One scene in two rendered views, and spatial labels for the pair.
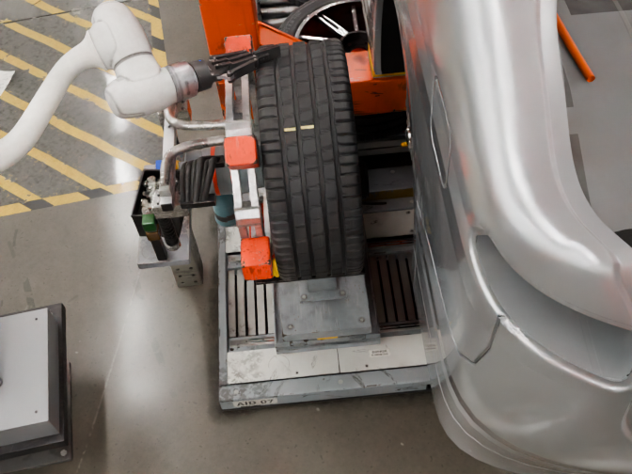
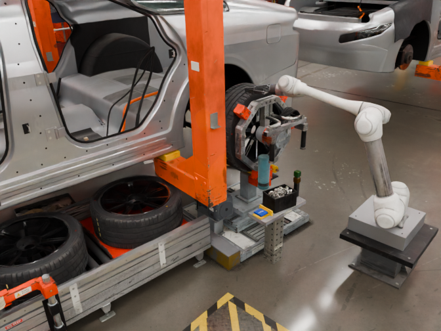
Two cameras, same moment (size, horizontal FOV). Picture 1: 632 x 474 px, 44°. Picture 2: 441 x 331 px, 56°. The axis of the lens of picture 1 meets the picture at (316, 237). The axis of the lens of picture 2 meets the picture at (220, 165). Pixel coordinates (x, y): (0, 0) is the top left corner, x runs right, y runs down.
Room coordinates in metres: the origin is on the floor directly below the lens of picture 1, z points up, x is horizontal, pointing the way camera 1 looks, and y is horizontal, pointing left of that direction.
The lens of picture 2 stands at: (3.58, 2.15, 2.03)
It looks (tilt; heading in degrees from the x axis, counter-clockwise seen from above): 27 degrees down; 230
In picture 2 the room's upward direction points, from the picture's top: 2 degrees counter-clockwise
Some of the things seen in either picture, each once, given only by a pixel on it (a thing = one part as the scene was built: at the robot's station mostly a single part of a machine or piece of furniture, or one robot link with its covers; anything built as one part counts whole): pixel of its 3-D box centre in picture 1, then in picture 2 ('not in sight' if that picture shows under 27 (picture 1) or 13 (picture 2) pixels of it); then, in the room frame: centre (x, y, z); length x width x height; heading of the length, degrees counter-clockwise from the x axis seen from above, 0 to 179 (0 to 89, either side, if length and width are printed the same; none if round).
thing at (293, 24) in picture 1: (358, 62); (137, 209); (2.38, -0.24, 0.39); 0.66 x 0.66 x 0.24
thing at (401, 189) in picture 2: not in sight; (395, 198); (1.17, 1.09, 0.57); 0.18 x 0.16 x 0.22; 17
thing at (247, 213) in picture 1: (250, 166); (264, 133); (1.47, 0.16, 0.85); 0.54 x 0.07 x 0.54; 0
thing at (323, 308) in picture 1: (320, 265); (248, 186); (1.47, -0.01, 0.32); 0.40 x 0.30 x 0.28; 0
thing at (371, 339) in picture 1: (322, 282); (243, 208); (1.52, -0.01, 0.13); 0.50 x 0.36 x 0.10; 0
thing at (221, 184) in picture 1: (225, 169); (271, 136); (1.47, 0.24, 0.85); 0.21 x 0.14 x 0.14; 90
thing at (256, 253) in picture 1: (256, 258); not in sight; (1.15, 0.16, 0.85); 0.09 x 0.08 x 0.07; 0
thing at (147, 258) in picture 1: (165, 213); (277, 207); (1.67, 0.50, 0.44); 0.43 x 0.17 x 0.03; 0
